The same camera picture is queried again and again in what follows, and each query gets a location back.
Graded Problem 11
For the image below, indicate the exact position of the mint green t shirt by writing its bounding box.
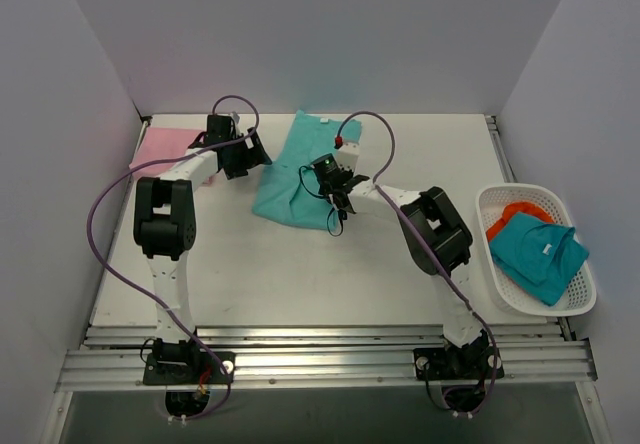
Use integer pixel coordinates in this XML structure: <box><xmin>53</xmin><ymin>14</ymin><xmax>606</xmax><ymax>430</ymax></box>
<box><xmin>252</xmin><ymin>111</ymin><xmax>341</xmax><ymax>233</ymax></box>

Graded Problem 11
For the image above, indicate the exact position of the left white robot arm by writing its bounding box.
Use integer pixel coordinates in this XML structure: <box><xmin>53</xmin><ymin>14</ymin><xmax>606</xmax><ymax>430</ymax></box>
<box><xmin>133</xmin><ymin>113</ymin><xmax>271</xmax><ymax>383</ymax></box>

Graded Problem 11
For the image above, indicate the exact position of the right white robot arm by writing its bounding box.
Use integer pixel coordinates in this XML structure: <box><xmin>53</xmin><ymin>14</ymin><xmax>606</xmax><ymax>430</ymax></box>
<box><xmin>310</xmin><ymin>154</ymin><xmax>483</xmax><ymax>377</ymax></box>

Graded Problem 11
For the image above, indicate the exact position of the folded pink t shirt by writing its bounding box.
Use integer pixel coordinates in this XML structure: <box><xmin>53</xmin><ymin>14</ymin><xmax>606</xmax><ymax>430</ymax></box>
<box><xmin>129</xmin><ymin>127</ymin><xmax>218</xmax><ymax>189</ymax></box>

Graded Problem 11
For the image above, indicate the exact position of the orange t shirt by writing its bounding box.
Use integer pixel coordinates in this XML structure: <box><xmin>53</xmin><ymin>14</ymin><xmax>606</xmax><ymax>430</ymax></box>
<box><xmin>485</xmin><ymin>201</ymin><xmax>557</xmax><ymax>242</ymax></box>

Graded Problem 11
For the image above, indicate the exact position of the teal blue t shirt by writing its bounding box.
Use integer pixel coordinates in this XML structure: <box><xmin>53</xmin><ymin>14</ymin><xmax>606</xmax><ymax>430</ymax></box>
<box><xmin>489</xmin><ymin>212</ymin><xmax>589</xmax><ymax>306</ymax></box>

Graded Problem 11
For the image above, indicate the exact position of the white plastic basket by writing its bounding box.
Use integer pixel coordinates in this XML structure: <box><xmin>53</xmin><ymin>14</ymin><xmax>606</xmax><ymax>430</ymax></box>
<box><xmin>476</xmin><ymin>183</ymin><xmax>597</xmax><ymax>317</ymax></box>

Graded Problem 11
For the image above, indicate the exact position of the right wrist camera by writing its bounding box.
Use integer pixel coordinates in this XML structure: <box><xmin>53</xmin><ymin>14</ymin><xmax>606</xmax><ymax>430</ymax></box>
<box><xmin>334</xmin><ymin>136</ymin><xmax>360</xmax><ymax>172</ymax></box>

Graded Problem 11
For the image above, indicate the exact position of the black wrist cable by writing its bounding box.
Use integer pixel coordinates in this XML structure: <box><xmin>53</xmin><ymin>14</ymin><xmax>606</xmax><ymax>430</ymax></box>
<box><xmin>297</xmin><ymin>164</ymin><xmax>351</xmax><ymax>238</ymax></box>

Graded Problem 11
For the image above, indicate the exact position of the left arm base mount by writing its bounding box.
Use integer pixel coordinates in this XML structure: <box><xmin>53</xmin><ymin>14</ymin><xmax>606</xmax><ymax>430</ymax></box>
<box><xmin>139</xmin><ymin>339</ymin><xmax>236</xmax><ymax>422</ymax></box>

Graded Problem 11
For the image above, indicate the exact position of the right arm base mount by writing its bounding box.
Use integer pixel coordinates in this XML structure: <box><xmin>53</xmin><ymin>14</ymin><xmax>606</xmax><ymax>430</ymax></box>
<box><xmin>413</xmin><ymin>332</ymin><xmax>505</xmax><ymax>419</ymax></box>

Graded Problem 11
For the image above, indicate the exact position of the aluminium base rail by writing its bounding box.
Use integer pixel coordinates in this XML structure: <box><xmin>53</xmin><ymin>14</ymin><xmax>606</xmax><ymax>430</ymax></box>
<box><xmin>56</xmin><ymin>323</ymin><xmax>597</xmax><ymax>392</ymax></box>

